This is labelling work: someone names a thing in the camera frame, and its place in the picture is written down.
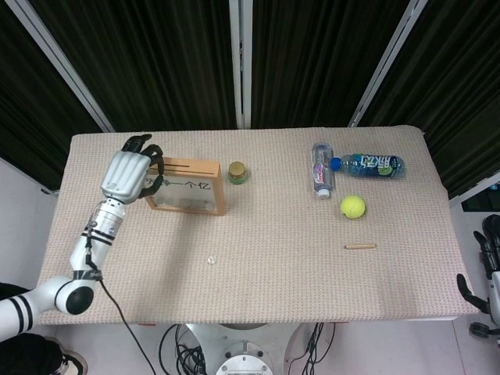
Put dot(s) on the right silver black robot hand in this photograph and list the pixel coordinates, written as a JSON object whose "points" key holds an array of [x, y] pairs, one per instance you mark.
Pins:
{"points": [[495, 289]]}

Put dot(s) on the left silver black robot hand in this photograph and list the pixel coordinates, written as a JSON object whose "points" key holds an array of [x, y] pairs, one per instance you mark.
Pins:
{"points": [[125, 176]]}

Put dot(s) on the silver coin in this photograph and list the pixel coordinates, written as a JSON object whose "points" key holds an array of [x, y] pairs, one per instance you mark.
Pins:
{"points": [[212, 260]]}

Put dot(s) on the silver white robot base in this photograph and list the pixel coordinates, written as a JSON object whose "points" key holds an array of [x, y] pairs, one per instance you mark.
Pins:
{"points": [[244, 351]]}

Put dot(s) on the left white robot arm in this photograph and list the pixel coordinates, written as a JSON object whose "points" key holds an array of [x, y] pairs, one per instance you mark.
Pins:
{"points": [[99, 238]]}

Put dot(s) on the black caster wheel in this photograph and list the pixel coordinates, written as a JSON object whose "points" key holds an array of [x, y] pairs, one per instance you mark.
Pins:
{"points": [[479, 329]]}

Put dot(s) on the dark screen monitor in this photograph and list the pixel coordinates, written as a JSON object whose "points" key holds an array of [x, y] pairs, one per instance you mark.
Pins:
{"points": [[482, 201]]}

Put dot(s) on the green gold small jar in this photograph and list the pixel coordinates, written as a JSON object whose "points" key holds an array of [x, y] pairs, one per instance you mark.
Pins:
{"points": [[238, 173]]}

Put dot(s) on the black pleated curtain panel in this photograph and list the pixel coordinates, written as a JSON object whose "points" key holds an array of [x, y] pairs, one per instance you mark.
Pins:
{"points": [[312, 58], [461, 97], [27, 97], [156, 58]]}

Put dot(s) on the short wooden stick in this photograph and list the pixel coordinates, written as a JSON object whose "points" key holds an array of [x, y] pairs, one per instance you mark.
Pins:
{"points": [[360, 246]]}

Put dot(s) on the beige woven tablecloth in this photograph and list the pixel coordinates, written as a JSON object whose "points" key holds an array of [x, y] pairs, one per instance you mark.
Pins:
{"points": [[273, 242]]}

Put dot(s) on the yellow tennis ball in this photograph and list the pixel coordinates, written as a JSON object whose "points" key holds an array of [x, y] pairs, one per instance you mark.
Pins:
{"points": [[353, 207]]}

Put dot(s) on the blue label drink bottle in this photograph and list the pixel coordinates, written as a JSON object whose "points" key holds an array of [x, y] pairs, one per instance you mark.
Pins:
{"points": [[371, 166]]}

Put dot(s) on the clear small water bottle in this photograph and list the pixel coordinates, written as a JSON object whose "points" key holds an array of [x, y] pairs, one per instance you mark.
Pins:
{"points": [[323, 172]]}

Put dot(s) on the black white sneaker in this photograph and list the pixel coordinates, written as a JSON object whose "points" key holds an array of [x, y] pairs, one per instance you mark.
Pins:
{"points": [[39, 355]]}

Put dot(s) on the wooden frame coin box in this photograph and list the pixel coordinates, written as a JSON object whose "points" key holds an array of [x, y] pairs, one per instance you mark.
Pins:
{"points": [[195, 183]]}

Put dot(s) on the white metal frame post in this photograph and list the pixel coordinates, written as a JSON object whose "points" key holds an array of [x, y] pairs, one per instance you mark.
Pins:
{"points": [[64, 64], [240, 58], [384, 62]]}

